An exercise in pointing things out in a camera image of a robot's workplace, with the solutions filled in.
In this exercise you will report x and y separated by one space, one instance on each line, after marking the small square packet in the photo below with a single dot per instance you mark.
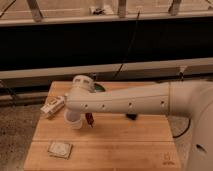
60 149

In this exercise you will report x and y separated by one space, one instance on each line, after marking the green round object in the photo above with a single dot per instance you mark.
99 88

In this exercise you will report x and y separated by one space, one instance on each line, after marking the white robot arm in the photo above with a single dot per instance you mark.
192 99

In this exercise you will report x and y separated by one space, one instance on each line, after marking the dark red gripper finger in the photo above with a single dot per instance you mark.
89 118

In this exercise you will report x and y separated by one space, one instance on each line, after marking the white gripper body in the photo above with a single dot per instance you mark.
74 119

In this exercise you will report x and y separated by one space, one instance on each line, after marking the wooden table board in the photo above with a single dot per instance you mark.
114 143

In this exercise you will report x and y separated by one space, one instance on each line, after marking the small black object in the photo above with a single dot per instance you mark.
132 116

